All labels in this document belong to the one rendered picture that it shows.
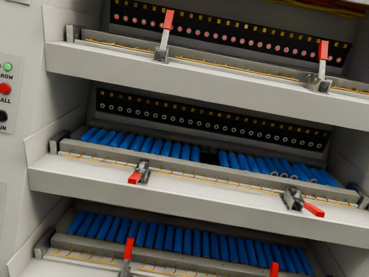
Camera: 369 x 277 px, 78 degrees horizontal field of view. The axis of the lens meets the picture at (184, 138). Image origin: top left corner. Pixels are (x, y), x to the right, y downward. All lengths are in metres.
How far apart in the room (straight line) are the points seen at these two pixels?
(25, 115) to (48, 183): 0.12
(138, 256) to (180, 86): 0.34
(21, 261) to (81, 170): 0.19
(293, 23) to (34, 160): 0.62
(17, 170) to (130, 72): 0.24
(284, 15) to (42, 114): 0.57
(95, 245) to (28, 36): 0.38
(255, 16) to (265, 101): 0.29
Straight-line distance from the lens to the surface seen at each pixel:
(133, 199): 0.40
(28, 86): 0.44
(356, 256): 0.59
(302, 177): 0.52
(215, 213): 0.41
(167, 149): 0.46
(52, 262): 0.54
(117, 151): 0.43
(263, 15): 0.65
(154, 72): 0.38
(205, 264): 0.51
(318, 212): 0.38
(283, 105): 0.41
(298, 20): 0.68
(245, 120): 0.54
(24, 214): 0.49
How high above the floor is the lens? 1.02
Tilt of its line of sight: 4 degrees down
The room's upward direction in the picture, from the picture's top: 10 degrees clockwise
